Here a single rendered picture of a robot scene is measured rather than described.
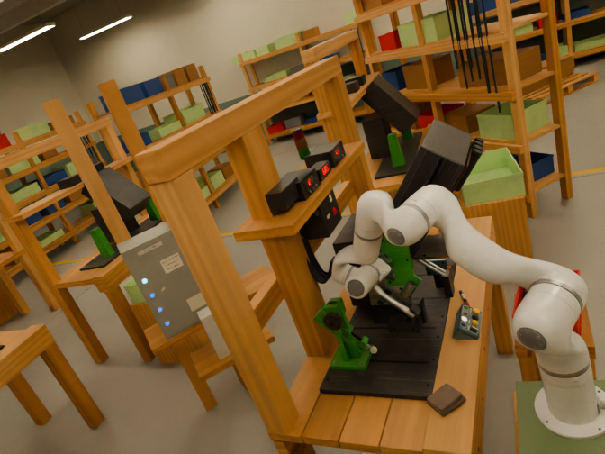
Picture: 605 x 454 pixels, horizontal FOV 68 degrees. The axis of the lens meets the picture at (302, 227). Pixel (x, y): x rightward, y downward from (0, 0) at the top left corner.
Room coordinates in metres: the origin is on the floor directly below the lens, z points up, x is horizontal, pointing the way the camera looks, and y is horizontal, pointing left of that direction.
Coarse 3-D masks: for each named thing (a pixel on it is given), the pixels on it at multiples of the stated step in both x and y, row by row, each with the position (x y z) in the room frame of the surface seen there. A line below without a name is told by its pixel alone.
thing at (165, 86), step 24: (168, 72) 7.80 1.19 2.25; (192, 72) 8.23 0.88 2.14; (144, 96) 6.87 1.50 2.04; (168, 96) 7.23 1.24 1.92; (192, 96) 8.62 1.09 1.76; (96, 120) 6.49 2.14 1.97; (168, 120) 7.65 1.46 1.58; (192, 120) 7.67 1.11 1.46; (192, 168) 7.07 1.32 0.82; (216, 168) 8.15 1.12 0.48; (216, 192) 7.45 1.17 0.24
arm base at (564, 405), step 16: (544, 384) 0.88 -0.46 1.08; (560, 384) 0.83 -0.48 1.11; (576, 384) 0.82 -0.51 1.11; (592, 384) 0.83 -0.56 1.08; (544, 400) 0.93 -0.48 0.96; (560, 400) 0.84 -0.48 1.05; (576, 400) 0.82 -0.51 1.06; (592, 400) 0.82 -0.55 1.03; (544, 416) 0.88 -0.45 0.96; (560, 416) 0.85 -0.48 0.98; (576, 416) 0.82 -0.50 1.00; (592, 416) 0.82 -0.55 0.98; (560, 432) 0.83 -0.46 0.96; (576, 432) 0.81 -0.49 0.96; (592, 432) 0.79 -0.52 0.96
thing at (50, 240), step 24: (72, 120) 9.58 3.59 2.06; (0, 144) 8.07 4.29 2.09; (24, 144) 8.32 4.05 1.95; (24, 168) 8.20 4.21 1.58; (72, 168) 9.00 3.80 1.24; (24, 192) 8.00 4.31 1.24; (48, 192) 8.25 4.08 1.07; (48, 216) 8.08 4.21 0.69; (0, 240) 7.26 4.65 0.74; (48, 240) 7.93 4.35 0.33
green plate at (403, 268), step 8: (384, 240) 1.63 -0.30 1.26; (384, 248) 1.62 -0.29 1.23; (392, 248) 1.61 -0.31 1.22; (400, 248) 1.59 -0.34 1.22; (408, 248) 1.57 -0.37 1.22; (392, 256) 1.60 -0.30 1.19; (400, 256) 1.59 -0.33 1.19; (408, 256) 1.57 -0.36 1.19; (392, 264) 1.60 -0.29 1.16; (400, 264) 1.58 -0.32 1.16; (408, 264) 1.56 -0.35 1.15; (400, 272) 1.58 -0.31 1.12; (408, 272) 1.56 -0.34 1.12; (400, 280) 1.57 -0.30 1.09
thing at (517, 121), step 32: (352, 0) 5.66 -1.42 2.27; (384, 0) 5.20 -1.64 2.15; (416, 0) 4.46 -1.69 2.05; (448, 0) 4.72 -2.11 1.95; (544, 0) 3.67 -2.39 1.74; (416, 32) 4.63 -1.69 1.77; (448, 32) 4.42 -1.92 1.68; (480, 32) 3.74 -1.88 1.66; (512, 32) 3.55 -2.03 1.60; (544, 32) 3.70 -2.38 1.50; (416, 64) 4.90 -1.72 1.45; (448, 64) 4.82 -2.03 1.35; (480, 64) 3.96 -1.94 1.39; (512, 64) 3.54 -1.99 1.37; (416, 96) 4.78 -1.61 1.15; (448, 96) 4.27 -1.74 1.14; (480, 96) 3.87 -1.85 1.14; (512, 96) 3.52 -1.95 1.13; (416, 128) 5.09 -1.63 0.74; (480, 128) 4.02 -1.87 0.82; (512, 128) 3.66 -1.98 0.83; (544, 128) 3.68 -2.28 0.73; (544, 160) 3.73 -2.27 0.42
